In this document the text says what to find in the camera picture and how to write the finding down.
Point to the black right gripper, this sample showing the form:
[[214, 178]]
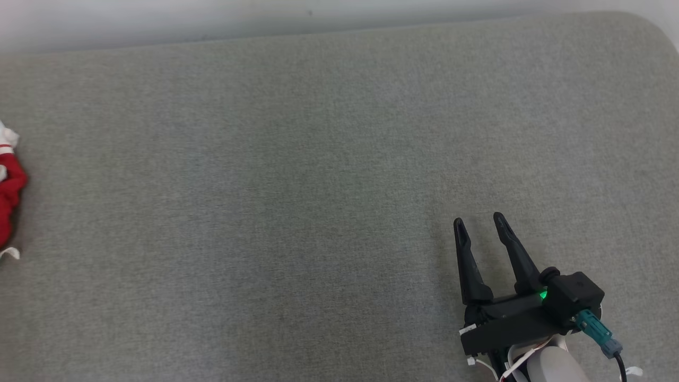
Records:
[[504, 323]]

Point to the red Bulls basketball jersey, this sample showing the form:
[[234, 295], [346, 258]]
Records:
[[9, 185]]

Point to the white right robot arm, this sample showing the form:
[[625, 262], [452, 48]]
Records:
[[551, 366]]

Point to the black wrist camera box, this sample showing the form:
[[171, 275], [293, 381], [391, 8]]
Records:
[[575, 297]]

